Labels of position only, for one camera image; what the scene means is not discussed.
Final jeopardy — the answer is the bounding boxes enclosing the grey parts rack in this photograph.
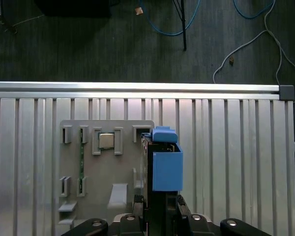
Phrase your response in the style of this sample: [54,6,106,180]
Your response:
[57,119,155,231]

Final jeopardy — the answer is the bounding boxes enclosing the blue network cable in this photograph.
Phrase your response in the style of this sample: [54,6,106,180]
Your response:
[139,0,202,37]
[233,0,277,20]

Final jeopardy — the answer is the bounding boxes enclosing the hard disk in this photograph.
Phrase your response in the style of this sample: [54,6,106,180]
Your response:
[140,126,185,236]

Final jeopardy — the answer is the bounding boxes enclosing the white cable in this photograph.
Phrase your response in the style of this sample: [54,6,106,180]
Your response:
[212,0,295,86]

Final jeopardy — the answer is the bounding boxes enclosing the green RAM stick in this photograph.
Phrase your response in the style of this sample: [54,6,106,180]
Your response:
[78,129,86,195]

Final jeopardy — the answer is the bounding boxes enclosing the silver CPU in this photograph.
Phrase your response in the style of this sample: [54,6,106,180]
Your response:
[99,132,116,149]

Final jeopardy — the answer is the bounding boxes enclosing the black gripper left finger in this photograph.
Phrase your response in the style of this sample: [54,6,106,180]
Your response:
[61,195,145,236]

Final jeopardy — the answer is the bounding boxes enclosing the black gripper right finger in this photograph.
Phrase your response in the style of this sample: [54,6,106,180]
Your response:
[177,195,273,236]

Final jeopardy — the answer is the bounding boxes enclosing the grey table corner cap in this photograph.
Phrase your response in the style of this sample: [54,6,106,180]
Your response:
[279,85,295,101]

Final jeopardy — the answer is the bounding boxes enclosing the black stand leg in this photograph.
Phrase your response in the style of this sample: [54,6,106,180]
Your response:
[172,0,188,52]

